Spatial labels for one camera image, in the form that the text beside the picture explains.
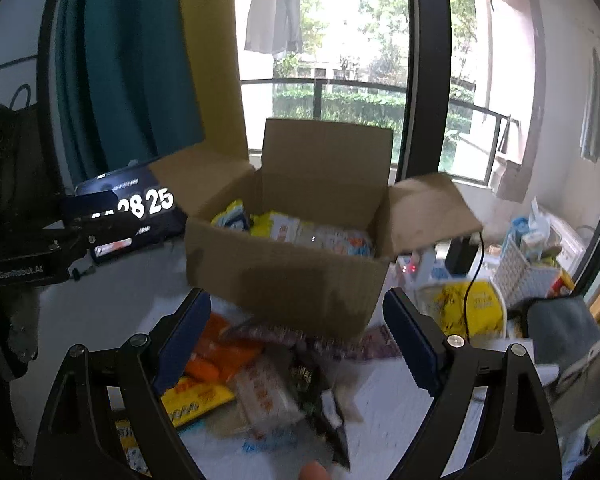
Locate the yellow plastic bag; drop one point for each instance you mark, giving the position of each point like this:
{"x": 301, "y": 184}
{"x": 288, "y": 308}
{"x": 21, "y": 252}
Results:
{"x": 445, "y": 310}

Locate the red yellow box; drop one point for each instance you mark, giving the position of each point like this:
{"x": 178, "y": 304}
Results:
{"x": 562, "y": 282}

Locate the white appliance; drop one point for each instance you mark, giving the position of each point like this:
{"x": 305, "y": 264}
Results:
{"x": 572, "y": 245}

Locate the black power bank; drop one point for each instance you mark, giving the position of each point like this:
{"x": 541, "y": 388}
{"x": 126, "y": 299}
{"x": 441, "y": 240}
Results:
{"x": 461, "y": 257}

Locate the black tablet clock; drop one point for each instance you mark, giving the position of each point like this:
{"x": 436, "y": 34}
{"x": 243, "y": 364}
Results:
{"x": 150, "y": 220}

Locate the black window frame post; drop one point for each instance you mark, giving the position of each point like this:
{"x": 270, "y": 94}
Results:
{"x": 425, "y": 60}

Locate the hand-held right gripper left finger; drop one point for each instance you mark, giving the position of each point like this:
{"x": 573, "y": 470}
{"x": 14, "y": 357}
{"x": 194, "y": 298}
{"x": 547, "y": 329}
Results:
{"x": 182, "y": 335}

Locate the yellow curtain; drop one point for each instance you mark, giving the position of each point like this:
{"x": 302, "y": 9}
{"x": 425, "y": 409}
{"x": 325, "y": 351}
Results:
{"x": 215, "y": 60}

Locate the person's right hand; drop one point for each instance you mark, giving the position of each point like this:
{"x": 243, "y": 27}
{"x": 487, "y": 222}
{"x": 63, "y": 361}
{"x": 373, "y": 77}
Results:
{"x": 316, "y": 471}

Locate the balcony railing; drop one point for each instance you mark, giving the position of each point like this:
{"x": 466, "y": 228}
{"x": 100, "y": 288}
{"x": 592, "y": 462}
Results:
{"x": 355, "y": 85}

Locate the beige toast bread packet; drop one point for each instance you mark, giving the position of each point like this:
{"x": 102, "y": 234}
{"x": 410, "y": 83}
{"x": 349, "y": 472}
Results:
{"x": 270, "y": 395}

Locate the white red-circle snack packet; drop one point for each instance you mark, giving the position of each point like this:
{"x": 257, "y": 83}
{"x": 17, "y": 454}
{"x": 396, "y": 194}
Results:
{"x": 340, "y": 240}

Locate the yellow blue snack packet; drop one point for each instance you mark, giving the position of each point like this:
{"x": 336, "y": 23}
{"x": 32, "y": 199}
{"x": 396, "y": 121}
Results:
{"x": 230, "y": 217}

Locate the teal curtain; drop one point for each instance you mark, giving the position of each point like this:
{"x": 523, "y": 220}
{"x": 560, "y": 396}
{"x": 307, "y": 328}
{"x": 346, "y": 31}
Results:
{"x": 125, "y": 70}

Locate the white textured tablecloth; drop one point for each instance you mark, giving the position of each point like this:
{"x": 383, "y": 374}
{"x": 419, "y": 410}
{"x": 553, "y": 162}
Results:
{"x": 390, "y": 410}

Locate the grey hanging garment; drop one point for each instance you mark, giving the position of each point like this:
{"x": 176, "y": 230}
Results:
{"x": 272, "y": 10}

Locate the blue white carton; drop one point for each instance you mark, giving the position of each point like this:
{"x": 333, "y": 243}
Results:
{"x": 530, "y": 230}

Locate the cardboard box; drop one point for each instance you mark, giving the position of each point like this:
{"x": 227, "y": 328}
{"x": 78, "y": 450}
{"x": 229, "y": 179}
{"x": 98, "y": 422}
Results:
{"x": 280, "y": 285}

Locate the purple printed clear packet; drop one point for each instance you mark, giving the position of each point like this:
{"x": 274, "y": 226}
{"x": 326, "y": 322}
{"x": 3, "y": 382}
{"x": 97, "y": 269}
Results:
{"x": 290, "y": 337}

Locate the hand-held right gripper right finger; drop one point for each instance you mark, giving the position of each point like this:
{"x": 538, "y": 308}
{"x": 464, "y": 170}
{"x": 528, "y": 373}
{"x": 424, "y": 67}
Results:
{"x": 412, "y": 335}

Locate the black bag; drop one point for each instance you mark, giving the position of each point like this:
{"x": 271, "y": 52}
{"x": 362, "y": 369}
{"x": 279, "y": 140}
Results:
{"x": 15, "y": 170}

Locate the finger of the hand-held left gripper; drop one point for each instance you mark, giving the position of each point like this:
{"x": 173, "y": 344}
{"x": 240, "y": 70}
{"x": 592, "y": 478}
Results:
{"x": 90, "y": 206}

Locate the black snack packet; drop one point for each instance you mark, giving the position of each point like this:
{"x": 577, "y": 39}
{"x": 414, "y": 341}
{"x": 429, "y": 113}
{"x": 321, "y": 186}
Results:
{"x": 325, "y": 410}

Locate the grey cloth bag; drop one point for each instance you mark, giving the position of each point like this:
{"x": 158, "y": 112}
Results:
{"x": 565, "y": 340}

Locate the white plastic basket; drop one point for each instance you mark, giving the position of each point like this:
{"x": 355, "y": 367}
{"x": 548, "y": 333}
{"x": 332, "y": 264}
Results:
{"x": 522, "y": 275}

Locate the white charger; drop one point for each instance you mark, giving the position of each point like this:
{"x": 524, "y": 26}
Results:
{"x": 426, "y": 262}

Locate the white power strip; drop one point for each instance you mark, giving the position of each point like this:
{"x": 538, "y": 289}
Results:
{"x": 407, "y": 270}

